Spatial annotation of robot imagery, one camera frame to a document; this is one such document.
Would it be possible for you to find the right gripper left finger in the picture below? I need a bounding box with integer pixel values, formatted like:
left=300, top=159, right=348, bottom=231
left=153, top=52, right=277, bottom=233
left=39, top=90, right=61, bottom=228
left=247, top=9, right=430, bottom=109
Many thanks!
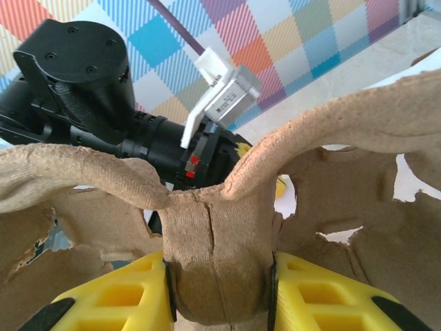
left=15, top=250, right=178, bottom=331

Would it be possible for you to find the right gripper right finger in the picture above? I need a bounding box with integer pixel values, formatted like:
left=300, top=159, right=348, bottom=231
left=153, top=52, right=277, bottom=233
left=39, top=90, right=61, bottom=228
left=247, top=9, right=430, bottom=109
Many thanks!
left=267, top=251, right=441, bottom=331

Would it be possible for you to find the brown pulp cup carrier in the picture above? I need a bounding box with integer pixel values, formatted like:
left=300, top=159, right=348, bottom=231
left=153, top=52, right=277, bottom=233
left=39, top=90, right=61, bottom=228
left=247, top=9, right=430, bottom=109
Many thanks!
left=0, top=67, right=441, bottom=327

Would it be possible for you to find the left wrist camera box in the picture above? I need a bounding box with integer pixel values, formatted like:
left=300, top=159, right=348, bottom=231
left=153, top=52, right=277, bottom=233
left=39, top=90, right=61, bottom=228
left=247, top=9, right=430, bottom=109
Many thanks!
left=180, top=47, right=262, bottom=150

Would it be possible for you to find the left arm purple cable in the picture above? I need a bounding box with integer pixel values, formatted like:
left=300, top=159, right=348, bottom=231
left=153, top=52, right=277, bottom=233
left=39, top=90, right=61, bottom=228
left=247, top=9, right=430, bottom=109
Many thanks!
left=150, top=0, right=208, bottom=58

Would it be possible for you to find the left aluminium corner post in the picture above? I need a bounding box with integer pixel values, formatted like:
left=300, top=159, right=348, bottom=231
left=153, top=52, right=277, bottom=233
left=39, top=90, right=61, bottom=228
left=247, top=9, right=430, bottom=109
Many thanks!
left=398, top=0, right=441, bottom=24

